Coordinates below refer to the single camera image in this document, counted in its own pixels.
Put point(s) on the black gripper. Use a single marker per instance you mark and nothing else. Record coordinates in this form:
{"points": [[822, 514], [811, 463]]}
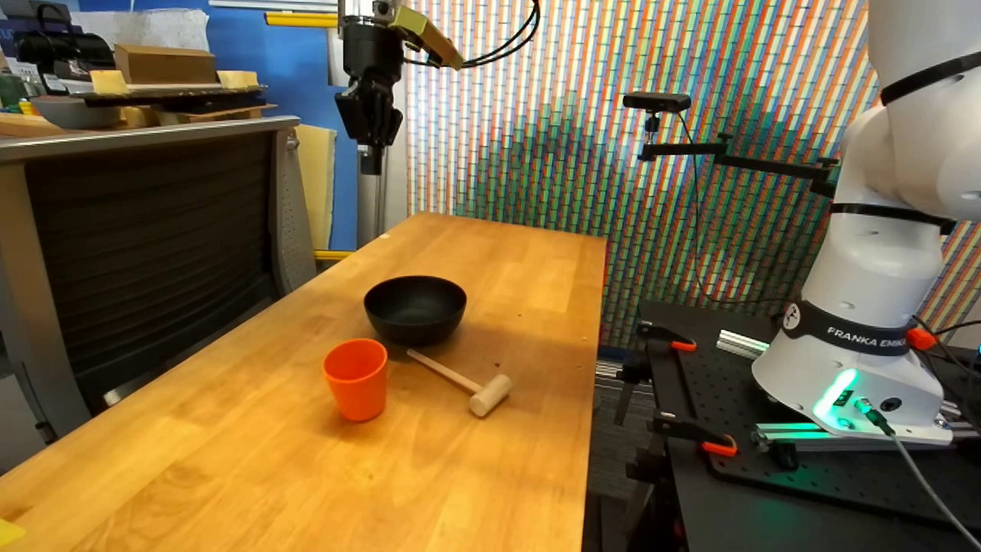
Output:
{"points": [[368, 51]]}

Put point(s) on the orange plastic cup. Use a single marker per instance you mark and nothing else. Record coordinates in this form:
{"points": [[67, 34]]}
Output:
{"points": [[357, 384]]}

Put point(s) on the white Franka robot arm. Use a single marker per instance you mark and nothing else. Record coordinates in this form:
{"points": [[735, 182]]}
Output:
{"points": [[868, 255]]}

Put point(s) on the black bowl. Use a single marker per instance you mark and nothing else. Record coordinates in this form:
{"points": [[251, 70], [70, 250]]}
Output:
{"points": [[415, 312]]}

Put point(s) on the beige board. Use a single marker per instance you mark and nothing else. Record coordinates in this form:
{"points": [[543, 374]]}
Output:
{"points": [[318, 186]]}

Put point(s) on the grey metal pole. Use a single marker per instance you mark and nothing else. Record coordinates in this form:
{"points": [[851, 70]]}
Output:
{"points": [[372, 210]]}

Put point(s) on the blue partition panel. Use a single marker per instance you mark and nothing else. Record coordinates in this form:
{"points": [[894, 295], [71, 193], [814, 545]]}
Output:
{"points": [[277, 72]]}

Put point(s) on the yellow bar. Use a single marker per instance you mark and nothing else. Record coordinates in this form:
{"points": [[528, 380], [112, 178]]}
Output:
{"points": [[301, 20]]}

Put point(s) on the yellow strip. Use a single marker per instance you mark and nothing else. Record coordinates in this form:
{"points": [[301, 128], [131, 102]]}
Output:
{"points": [[332, 255]]}

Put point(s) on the yellow foam block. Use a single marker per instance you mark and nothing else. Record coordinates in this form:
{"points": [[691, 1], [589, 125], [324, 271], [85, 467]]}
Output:
{"points": [[237, 80], [108, 80]]}

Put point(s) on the black flat board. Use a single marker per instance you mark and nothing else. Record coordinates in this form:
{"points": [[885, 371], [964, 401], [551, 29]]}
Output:
{"points": [[173, 100]]}

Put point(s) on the brown cardboard box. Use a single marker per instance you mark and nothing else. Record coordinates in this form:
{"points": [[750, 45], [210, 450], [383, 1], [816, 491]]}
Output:
{"points": [[163, 63]]}

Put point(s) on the small wooden mallet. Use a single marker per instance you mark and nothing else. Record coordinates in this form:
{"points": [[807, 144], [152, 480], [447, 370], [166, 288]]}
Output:
{"points": [[493, 394]]}

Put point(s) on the black bag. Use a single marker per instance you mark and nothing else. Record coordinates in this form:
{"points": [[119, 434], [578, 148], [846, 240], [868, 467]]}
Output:
{"points": [[61, 51]]}

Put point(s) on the small yellow object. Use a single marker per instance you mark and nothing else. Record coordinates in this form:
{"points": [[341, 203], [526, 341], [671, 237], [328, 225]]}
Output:
{"points": [[8, 535]]}

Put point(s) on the olive wrist camera box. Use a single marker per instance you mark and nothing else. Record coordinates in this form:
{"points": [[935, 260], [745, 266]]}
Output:
{"points": [[430, 34]]}

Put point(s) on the black mesh chair grey frame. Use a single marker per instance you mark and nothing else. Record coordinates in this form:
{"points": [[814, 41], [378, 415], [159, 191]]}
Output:
{"points": [[155, 255]]}

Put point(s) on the black stereo camera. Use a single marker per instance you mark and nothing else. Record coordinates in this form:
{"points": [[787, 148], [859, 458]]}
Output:
{"points": [[656, 102]]}

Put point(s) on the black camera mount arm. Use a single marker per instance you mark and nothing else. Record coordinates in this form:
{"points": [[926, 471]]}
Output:
{"points": [[738, 158]]}

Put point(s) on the silver aluminium rail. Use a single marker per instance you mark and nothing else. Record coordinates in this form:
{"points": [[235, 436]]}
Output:
{"points": [[741, 341], [868, 436]]}

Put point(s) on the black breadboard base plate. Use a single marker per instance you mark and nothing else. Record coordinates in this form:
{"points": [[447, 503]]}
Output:
{"points": [[816, 501]]}

